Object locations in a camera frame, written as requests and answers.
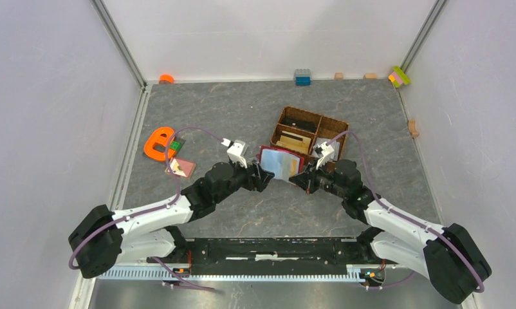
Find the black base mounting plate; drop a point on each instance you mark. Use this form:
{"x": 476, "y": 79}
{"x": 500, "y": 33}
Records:
{"x": 272, "y": 256}

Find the orange plastic letter shape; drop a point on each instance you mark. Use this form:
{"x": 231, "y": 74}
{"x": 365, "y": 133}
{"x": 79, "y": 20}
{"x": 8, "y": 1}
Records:
{"x": 156, "y": 147}

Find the woven brown basket organizer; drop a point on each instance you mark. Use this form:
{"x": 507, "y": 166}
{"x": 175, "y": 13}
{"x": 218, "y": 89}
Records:
{"x": 327, "y": 127}

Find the orange round cap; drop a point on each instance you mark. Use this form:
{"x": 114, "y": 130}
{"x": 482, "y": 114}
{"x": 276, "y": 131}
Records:
{"x": 166, "y": 79}

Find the green toy brick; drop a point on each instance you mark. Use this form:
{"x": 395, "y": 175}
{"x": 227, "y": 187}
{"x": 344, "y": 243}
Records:
{"x": 175, "y": 146}

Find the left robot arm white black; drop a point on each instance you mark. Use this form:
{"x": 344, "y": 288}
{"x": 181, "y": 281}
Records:
{"x": 105, "y": 238}

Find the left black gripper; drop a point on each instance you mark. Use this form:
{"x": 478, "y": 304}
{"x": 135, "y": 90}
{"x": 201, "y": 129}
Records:
{"x": 259, "y": 181}

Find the pink picture card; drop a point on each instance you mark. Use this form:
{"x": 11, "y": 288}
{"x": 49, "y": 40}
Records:
{"x": 180, "y": 167}

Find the slotted cable duct rail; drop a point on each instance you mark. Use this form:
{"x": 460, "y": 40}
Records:
{"x": 352, "y": 275}

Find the blue grey toy bricks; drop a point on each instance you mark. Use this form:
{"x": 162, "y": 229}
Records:
{"x": 302, "y": 77}

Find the green pink toy bricks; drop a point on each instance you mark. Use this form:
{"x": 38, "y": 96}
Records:
{"x": 398, "y": 78}

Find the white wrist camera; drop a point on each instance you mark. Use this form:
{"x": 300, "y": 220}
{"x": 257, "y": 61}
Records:
{"x": 323, "y": 151}
{"x": 235, "y": 151}

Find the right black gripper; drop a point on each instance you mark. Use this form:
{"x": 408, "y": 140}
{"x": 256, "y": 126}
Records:
{"x": 307, "y": 180}

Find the grey cards in basket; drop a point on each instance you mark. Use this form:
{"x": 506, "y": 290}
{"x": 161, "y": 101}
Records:
{"x": 335, "y": 145}

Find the black card in basket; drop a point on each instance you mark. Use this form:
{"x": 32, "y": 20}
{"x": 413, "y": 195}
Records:
{"x": 305, "y": 125}

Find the curved wooden piece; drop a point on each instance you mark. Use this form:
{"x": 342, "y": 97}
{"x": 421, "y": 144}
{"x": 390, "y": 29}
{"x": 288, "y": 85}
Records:
{"x": 411, "y": 124}

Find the beige cards in basket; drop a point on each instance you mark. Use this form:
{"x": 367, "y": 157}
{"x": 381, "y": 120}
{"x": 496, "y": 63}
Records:
{"x": 294, "y": 142}

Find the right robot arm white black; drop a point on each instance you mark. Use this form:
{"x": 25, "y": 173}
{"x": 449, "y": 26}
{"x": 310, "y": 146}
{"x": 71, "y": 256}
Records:
{"x": 447, "y": 256}

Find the red card holder wallet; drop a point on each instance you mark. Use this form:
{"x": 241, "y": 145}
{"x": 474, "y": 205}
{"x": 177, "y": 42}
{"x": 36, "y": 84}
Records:
{"x": 282, "y": 163}

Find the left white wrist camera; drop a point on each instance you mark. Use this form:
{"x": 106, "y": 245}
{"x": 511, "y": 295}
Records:
{"x": 235, "y": 151}

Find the flat wooden block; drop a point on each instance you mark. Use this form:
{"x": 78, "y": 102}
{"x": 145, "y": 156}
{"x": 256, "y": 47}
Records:
{"x": 370, "y": 76}

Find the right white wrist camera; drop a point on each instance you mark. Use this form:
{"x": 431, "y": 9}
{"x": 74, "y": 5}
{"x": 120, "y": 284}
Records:
{"x": 323, "y": 151}

